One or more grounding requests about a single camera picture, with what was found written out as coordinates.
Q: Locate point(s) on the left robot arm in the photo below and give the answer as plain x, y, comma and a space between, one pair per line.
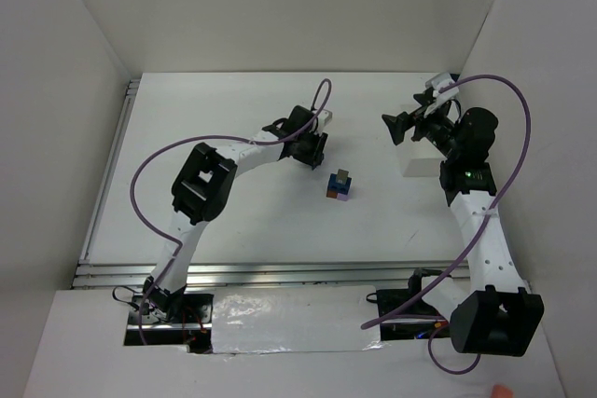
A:
201, 191

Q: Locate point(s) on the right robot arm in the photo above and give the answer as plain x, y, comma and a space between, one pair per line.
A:
497, 316

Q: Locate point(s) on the aluminium front rail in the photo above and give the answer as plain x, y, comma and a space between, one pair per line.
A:
212, 275

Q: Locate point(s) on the brown wood block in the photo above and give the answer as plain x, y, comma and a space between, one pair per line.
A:
331, 194

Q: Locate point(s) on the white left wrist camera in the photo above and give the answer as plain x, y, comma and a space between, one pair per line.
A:
322, 120

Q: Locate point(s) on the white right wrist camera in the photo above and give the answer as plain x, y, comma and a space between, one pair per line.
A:
443, 88

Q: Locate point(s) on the white perforated box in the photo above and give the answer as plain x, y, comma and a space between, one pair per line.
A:
418, 159

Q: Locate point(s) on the blue castle arch block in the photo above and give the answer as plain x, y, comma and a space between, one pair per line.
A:
340, 186

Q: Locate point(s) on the left aluminium side rail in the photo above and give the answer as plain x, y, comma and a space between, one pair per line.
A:
109, 169

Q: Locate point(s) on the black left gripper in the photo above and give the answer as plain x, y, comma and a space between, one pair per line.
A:
315, 150

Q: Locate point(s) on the orange object at corner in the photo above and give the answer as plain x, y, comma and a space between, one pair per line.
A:
501, 391

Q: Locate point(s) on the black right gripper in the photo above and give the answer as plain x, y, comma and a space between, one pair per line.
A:
421, 119

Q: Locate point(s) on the grey wood cube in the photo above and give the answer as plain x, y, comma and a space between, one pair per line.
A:
342, 177

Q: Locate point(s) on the silver foil tape sheet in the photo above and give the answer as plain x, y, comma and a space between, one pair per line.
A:
293, 319

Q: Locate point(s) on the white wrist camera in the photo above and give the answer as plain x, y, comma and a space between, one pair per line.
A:
443, 88
322, 120

